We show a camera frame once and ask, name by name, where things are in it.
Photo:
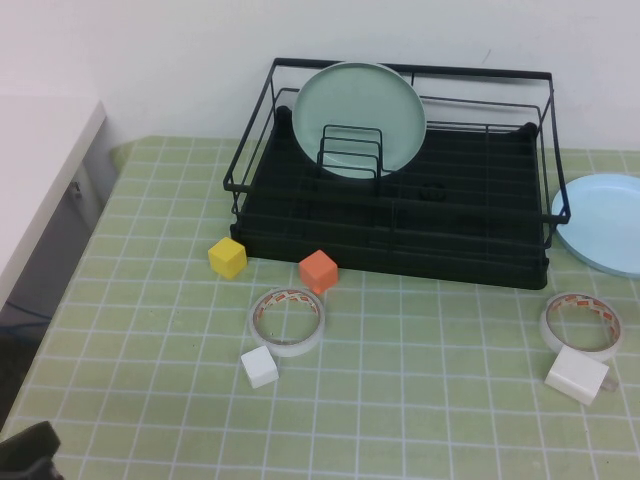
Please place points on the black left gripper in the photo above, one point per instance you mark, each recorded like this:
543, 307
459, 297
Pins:
25, 455

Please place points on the light blue round plate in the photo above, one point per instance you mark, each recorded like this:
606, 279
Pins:
600, 225

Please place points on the pale green round plate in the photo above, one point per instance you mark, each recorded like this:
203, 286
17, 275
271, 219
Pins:
350, 105

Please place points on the white cube block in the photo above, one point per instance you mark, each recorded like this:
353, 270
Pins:
260, 367

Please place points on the small metal cabinet latch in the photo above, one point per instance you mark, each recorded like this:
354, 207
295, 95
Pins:
77, 189

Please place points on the white cabinet with grey side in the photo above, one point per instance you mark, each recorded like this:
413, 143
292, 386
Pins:
30, 175

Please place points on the white tape roll orange print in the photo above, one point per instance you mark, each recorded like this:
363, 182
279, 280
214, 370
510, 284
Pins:
287, 350
546, 332

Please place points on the yellow cube block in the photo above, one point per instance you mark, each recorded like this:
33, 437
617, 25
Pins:
227, 257

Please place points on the orange cube block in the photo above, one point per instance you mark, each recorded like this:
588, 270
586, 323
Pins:
317, 270

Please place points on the green checked tablecloth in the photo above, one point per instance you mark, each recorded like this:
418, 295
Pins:
400, 375

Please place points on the black plastic drip tray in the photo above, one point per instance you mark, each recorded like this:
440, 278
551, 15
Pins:
450, 260

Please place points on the white plug charger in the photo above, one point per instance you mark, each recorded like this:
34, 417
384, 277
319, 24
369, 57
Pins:
575, 377

